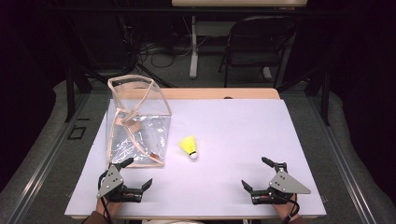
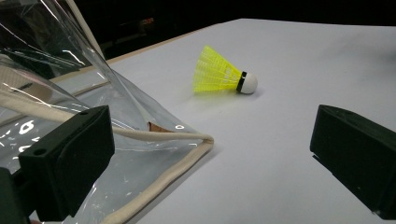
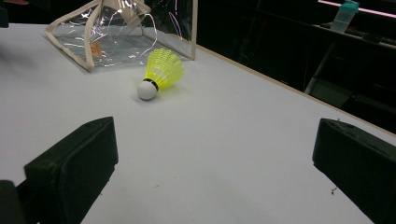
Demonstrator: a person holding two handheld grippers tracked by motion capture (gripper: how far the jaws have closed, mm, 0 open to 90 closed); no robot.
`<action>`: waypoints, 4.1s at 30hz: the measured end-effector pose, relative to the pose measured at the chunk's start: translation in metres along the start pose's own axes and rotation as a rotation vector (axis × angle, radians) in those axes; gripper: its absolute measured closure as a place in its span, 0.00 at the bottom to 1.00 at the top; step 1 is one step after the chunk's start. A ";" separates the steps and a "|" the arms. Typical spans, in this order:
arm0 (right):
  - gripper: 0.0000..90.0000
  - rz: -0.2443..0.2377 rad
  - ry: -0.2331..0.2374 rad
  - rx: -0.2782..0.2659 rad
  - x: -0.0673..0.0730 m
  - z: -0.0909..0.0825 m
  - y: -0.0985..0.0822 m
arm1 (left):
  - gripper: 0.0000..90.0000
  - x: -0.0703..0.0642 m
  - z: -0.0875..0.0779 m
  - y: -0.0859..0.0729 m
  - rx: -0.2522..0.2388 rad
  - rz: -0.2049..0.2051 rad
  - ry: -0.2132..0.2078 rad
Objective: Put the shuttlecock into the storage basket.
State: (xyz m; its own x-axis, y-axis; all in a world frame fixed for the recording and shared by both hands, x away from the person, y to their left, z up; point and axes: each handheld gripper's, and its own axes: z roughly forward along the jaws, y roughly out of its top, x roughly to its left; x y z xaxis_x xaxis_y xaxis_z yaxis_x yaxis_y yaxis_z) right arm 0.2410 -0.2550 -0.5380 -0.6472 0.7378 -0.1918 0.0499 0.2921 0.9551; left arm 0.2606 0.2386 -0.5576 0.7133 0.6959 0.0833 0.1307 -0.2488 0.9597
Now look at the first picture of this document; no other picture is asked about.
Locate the black metal stand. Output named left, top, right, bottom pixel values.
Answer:
left=305, top=68, right=332, bottom=127
left=64, top=63, right=94, bottom=123

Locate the black folding chair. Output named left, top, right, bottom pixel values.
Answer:
left=218, top=15, right=299, bottom=89

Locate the person's left hand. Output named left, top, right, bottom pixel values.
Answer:
left=95, top=198, right=121, bottom=219

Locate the yellow shuttlecock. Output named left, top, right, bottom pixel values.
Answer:
left=178, top=134, right=199, bottom=161

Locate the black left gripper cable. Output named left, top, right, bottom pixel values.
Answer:
left=97, top=171, right=114, bottom=224

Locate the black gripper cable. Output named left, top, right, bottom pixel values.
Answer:
left=269, top=189, right=301, bottom=224
left=97, top=171, right=114, bottom=224

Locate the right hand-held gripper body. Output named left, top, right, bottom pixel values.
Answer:
left=250, top=161, right=312, bottom=205

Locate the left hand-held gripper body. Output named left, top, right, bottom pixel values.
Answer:
left=96, top=163, right=144, bottom=203

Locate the person's right hand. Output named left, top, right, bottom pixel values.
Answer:
left=261, top=193, right=301, bottom=220

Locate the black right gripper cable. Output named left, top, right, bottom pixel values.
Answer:
left=269, top=189, right=301, bottom=224

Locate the wooden table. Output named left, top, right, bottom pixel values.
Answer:
left=120, top=87, right=281, bottom=101

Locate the white background desk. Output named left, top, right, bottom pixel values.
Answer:
left=171, top=0, right=308, bottom=79

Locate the bundle of floor cables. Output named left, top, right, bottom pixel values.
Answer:
left=136, top=35, right=200, bottom=69

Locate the transparent tote bag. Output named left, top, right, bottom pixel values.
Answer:
left=105, top=74, right=173, bottom=169

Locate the white table sheet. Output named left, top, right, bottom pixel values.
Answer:
left=64, top=98, right=327, bottom=220

